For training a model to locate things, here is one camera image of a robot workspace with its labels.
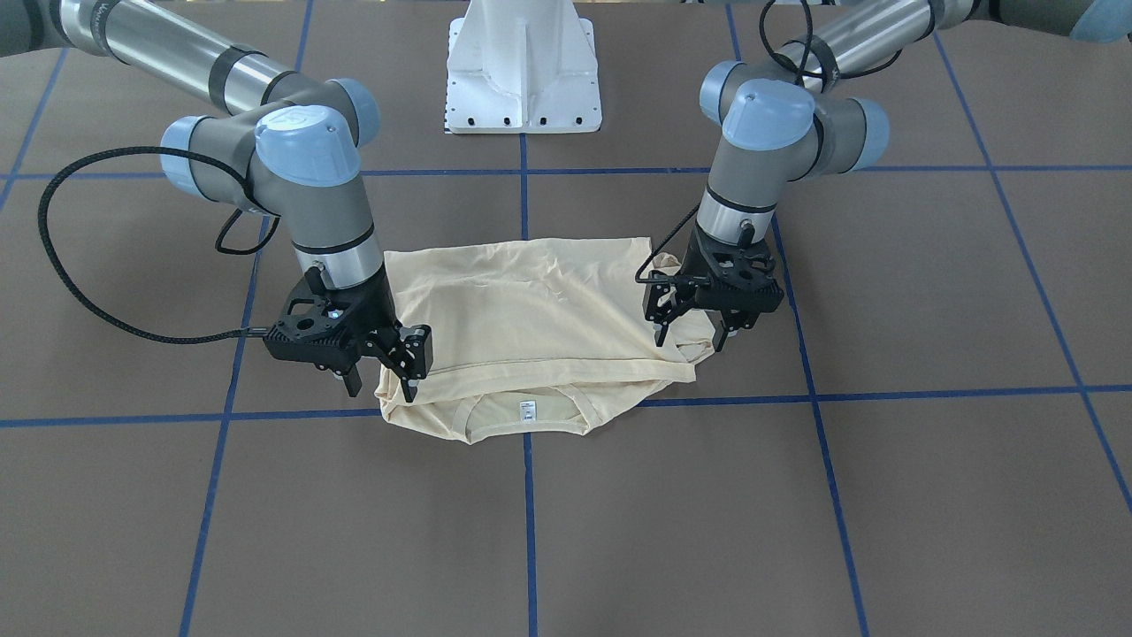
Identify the cream long-sleeve graphic shirt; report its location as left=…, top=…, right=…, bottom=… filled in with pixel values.
left=375, top=236, right=713, bottom=444

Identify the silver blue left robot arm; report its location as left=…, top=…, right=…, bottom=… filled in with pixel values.
left=636, top=1, right=1131, bottom=350

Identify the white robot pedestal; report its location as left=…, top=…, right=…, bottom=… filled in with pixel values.
left=444, top=1, right=603, bottom=134

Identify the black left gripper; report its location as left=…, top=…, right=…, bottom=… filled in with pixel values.
left=643, top=223, right=784, bottom=352

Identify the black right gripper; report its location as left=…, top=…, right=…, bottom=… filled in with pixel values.
left=265, top=266, right=432, bottom=403

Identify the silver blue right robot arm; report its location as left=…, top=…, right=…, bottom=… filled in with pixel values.
left=3, top=1, right=432, bottom=402

